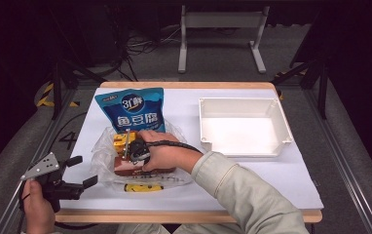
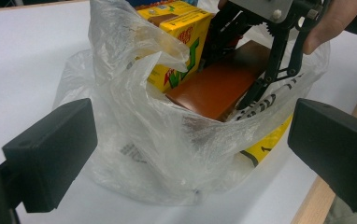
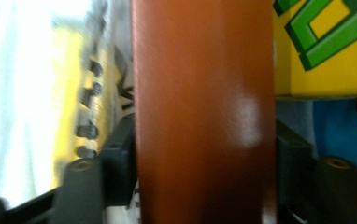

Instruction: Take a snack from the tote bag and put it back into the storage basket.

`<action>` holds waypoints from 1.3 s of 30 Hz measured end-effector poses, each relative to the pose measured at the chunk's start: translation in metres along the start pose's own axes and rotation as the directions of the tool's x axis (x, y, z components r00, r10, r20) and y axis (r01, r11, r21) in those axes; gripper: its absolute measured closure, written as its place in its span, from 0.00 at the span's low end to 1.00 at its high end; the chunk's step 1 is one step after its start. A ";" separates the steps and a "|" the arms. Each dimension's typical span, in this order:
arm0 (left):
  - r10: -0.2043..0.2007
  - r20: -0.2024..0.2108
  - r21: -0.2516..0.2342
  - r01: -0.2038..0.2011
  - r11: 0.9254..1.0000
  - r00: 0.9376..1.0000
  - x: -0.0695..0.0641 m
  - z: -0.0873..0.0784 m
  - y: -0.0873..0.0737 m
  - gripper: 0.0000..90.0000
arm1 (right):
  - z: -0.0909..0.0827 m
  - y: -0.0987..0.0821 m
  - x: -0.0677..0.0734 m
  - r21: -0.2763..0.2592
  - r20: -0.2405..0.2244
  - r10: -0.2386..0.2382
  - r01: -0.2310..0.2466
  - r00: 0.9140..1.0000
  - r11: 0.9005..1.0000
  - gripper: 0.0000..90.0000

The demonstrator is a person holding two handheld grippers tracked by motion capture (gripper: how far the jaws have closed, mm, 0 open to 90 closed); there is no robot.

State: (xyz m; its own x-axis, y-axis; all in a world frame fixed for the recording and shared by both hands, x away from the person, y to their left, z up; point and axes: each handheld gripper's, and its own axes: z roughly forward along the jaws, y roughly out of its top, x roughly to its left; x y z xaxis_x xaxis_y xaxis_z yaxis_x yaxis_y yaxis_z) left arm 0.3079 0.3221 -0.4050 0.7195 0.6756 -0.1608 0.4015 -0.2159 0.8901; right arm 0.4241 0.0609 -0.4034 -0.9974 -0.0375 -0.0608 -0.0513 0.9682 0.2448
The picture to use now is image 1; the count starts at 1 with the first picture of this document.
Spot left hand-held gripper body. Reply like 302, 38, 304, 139
20, 151, 86, 213

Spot black floor cables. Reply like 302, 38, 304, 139
102, 6, 182, 82

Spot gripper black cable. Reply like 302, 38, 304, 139
143, 139, 205, 155
18, 181, 100, 234

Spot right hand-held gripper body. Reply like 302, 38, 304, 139
123, 129, 152, 165

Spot yellow black hazard tape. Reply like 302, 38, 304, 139
36, 82, 80, 108

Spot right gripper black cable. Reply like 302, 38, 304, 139
143, 139, 205, 155

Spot aluminium floor rail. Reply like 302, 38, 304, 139
0, 87, 78, 234
304, 87, 372, 234

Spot person's beige trousers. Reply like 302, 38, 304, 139
115, 223, 241, 234

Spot white plastic tray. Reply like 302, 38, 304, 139
198, 97, 295, 159

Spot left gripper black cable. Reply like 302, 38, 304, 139
18, 181, 100, 234

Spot person's right hand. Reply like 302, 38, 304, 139
138, 130, 205, 174

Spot white metal stand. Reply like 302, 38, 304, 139
177, 4, 271, 74

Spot blue snack pouch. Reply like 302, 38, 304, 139
94, 87, 167, 135

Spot yellow drink carton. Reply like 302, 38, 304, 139
112, 131, 139, 154

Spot translucent smiley plastic bag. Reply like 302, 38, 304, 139
90, 121, 195, 193

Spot white table sheet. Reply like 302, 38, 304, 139
59, 87, 324, 211

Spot person's left hand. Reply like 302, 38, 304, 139
21, 179, 56, 234

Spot brown rectangular box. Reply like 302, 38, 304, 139
113, 155, 177, 177

